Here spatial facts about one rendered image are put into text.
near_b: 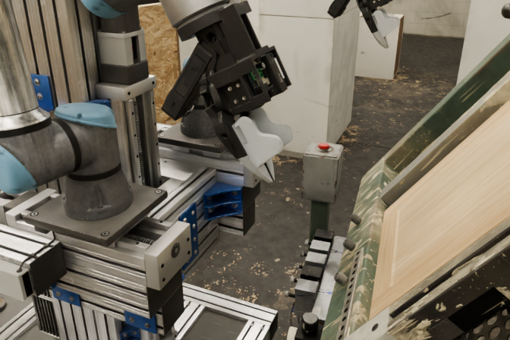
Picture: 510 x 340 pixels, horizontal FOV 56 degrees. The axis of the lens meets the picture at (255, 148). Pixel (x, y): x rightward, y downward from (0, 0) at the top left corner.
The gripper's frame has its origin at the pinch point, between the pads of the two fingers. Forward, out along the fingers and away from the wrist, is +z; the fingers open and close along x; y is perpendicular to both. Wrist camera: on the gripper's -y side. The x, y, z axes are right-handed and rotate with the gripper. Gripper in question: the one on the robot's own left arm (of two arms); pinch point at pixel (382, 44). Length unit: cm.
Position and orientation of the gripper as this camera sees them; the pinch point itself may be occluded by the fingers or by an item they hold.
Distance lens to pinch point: 120.9
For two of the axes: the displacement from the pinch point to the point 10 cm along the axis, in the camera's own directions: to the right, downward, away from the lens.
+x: 4.2, -3.7, 8.3
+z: 4.3, 8.9, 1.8
